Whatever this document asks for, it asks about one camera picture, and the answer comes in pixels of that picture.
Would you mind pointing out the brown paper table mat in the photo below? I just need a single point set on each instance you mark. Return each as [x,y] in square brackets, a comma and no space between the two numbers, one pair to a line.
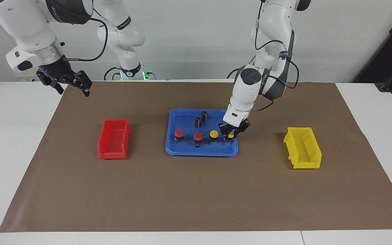
[196,194]

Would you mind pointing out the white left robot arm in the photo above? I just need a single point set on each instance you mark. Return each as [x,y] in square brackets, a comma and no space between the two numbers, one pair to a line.
[247,88]

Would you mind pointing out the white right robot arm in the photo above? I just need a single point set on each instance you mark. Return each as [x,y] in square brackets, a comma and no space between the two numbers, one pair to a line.
[29,23]

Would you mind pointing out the red plastic bin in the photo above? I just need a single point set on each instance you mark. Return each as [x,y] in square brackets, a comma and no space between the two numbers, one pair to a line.
[114,139]

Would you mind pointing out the white wall socket box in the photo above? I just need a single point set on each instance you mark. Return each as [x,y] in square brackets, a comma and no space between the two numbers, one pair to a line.
[22,78]

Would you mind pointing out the yellow push button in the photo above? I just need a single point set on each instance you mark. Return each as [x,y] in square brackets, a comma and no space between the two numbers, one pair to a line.
[214,133]
[230,135]

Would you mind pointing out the yellow plastic bin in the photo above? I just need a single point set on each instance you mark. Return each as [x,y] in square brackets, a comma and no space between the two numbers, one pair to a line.
[305,149]

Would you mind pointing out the blue plastic tray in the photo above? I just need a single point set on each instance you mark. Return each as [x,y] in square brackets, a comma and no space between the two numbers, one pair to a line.
[185,117]

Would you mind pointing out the black cylindrical capacitor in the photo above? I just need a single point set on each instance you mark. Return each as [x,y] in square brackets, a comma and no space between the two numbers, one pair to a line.
[204,116]
[198,123]

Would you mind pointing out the red push button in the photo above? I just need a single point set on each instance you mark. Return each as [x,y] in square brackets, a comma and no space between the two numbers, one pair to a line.
[198,136]
[179,132]

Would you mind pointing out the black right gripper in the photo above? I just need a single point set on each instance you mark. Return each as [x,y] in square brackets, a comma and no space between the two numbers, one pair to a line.
[58,71]

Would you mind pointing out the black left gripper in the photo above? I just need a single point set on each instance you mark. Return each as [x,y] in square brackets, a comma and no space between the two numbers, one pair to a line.
[235,125]

